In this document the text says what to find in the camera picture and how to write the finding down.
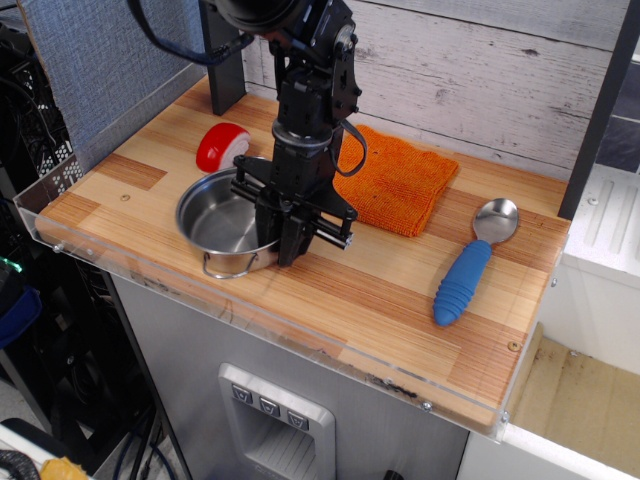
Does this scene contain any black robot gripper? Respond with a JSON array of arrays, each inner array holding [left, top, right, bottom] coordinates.
[[232, 129, 358, 267]]

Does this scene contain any stainless steel pan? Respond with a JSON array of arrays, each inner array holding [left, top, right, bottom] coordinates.
[[176, 167, 279, 280]]

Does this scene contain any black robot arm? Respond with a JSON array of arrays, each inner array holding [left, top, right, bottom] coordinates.
[[214, 1, 364, 267]]

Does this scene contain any orange knitted cloth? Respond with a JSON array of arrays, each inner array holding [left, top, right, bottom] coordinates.
[[334, 125, 459, 237]]

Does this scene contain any red and white toy sushi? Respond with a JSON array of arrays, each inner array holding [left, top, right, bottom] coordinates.
[[196, 122, 251, 173]]

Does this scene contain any grey toy fridge cabinet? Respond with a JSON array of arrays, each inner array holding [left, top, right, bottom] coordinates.
[[115, 279, 468, 479]]

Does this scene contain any blue fabric panel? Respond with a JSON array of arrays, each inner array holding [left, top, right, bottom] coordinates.
[[18, 1, 206, 171]]

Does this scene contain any clear acrylic table guard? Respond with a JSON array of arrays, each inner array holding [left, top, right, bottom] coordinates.
[[16, 155, 569, 437]]

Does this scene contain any white toy sink unit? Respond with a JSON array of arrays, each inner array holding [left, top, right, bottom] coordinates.
[[459, 165, 639, 479]]

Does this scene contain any black vertical post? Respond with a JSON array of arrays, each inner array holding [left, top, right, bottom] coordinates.
[[199, 1, 246, 116]]

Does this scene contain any blue handled metal spoon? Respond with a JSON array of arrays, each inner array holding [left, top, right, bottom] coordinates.
[[433, 198, 519, 326]]

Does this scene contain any dark right frame post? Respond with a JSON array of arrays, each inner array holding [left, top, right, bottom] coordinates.
[[557, 0, 639, 220]]

